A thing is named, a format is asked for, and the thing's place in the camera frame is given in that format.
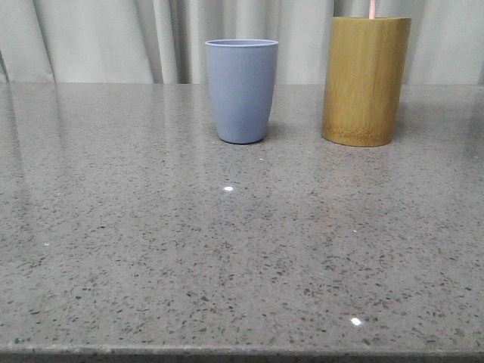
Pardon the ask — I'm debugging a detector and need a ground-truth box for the blue plastic cup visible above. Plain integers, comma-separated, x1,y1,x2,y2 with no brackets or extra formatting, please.
205,39,278,144

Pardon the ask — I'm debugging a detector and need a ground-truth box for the grey pleated curtain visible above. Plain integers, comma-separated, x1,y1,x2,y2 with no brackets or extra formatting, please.
1,1,483,85

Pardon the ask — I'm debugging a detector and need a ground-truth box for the bamboo cylindrical holder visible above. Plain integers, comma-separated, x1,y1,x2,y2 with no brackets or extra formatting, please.
322,17,411,147

